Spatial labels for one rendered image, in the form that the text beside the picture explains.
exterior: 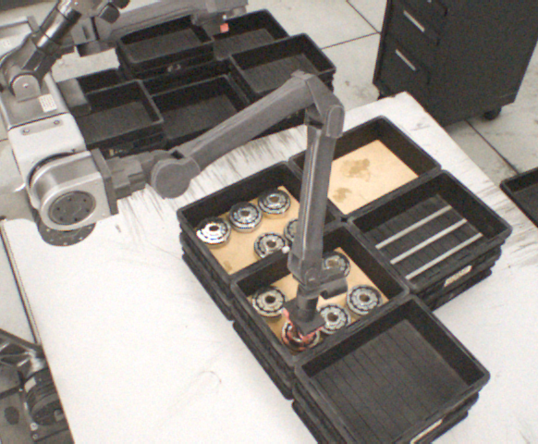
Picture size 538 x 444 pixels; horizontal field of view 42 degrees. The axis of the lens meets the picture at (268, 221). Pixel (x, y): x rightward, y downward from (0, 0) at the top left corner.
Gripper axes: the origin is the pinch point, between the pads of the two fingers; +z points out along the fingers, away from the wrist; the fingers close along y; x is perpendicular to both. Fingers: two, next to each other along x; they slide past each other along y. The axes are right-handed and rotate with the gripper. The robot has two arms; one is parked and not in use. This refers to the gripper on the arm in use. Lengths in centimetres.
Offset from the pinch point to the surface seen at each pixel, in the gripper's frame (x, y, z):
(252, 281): 2.1, 20.2, 0.5
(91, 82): -18, 191, 59
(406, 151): -69, 38, -1
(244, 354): 9.8, 10.8, 19.6
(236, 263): 0.1, 31.8, 6.7
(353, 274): -26.7, 10.2, 5.3
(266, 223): -15.8, 39.8, 6.3
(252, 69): -78, 142, 40
